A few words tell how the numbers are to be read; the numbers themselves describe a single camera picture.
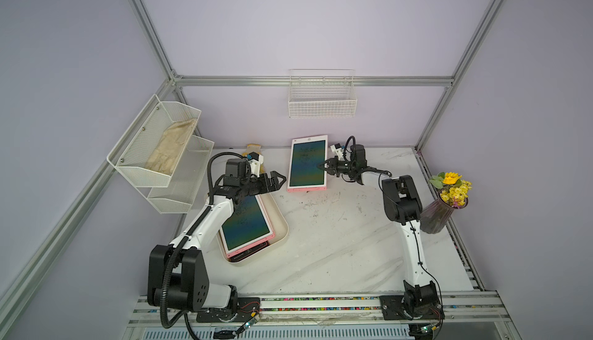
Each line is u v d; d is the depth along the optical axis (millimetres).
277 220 934
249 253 838
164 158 764
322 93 954
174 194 891
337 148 1012
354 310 748
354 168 916
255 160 767
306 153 1075
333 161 976
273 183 740
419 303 648
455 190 734
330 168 959
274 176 752
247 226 898
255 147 1194
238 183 658
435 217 855
